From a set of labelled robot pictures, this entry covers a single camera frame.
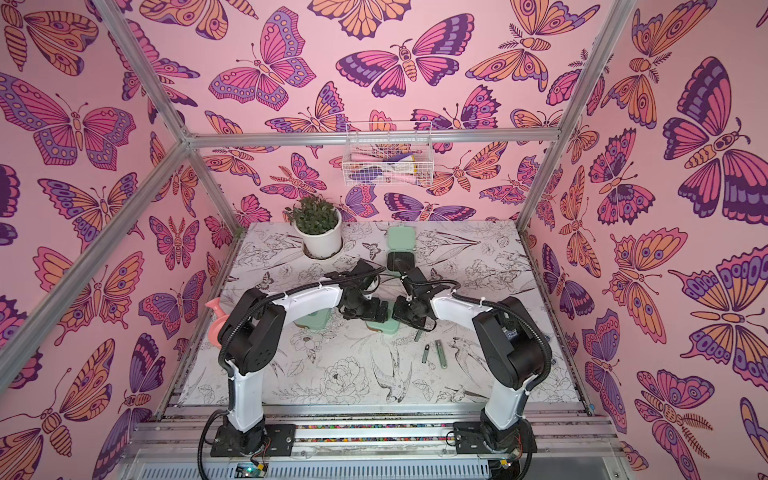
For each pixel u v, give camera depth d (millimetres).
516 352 478
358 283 761
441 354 876
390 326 920
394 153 947
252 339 513
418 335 920
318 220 1003
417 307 701
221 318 834
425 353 877
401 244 1165
